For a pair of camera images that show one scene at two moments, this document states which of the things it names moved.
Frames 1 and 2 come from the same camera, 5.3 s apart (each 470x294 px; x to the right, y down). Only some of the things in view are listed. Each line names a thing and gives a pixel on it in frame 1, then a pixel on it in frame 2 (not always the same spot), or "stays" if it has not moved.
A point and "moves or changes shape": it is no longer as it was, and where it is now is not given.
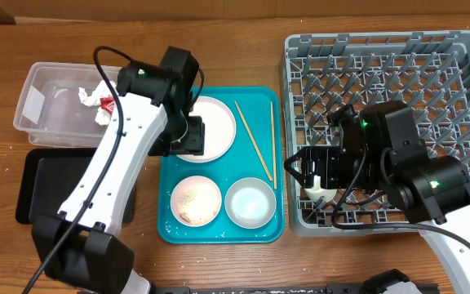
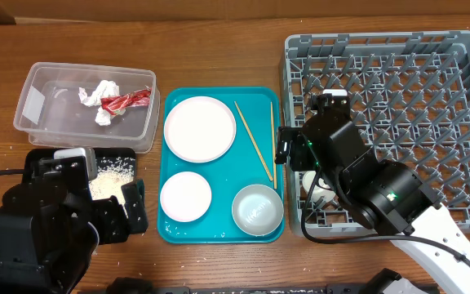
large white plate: (220, 128) stays
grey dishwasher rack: (445, 78) stays
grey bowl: (250, 202) moves or changes shape
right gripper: (329, 155) to (302, 161)
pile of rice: (198, 204) moves or changes shape
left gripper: (195, 141) to (117, 224)
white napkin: (93, 99) stays
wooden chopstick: (246, 129) stays
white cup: (317, 192) stays
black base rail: (294, 289) stays
